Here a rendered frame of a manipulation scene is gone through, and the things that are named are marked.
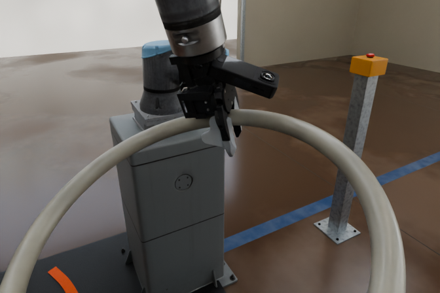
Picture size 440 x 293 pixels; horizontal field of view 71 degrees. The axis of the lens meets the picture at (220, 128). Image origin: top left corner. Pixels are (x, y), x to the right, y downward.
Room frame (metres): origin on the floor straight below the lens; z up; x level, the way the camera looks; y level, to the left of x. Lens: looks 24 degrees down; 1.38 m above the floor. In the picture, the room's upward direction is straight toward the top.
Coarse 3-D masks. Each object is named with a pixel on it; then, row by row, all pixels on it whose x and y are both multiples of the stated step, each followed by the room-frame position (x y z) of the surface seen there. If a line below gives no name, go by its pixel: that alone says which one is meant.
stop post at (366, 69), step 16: (352, 64) 1.55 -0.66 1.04; (368, 64) 1.47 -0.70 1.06; (384, 64) 1.50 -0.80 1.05; (368, 80) 1.48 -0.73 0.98; (352, 96) 1.54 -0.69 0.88; (368, 96) 1.49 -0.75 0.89; (352, 112) 1.52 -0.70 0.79; (368, 112) 1.51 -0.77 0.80; (352, 128) 1.51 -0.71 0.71; (352, 144) 1.49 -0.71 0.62; (336, 192) 1.53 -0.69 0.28; (352, 192) 1.51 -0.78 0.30; (336, 208) 1.52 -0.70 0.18; (320, 224) 1.56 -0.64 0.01; (336, 224) 1.50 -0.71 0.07; (336, 240) 1.43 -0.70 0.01
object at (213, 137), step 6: (210, 120) 0.51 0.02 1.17; (228, 120) 0.50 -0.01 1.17; (210, 126) 0.51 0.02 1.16; (216, 126) 0.51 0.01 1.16; (228, 126) 0.49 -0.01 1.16; (204, 132) 0.52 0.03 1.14; (210, 132) 0.51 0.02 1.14; (216, 132) 0.51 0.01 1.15; (204, 138) 0.51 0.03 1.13; (210, 138) 0.51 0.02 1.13; (216, 138) 0.51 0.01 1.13; (210, 144) 0.51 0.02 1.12; (216, 144) 0.51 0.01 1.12; (222, 144) 0.51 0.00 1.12; (228, 144) 0.50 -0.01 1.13; (234, 144) 0.51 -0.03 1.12; (228, 150) 0.50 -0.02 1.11; (234, 150) 0.51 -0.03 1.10
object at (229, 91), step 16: (176, 64) 0.50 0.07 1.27; (192, 64) 0.48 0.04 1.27; (208, 64) 0.49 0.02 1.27; (192, 80) 0.51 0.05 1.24; (208, 80) 0.50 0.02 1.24; (192, 96) 0.49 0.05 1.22; (208, 96) 0.49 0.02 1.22; (224, 96) 0.49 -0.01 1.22; (192, 112) 0.51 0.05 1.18; (208, 112) 0.50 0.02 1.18
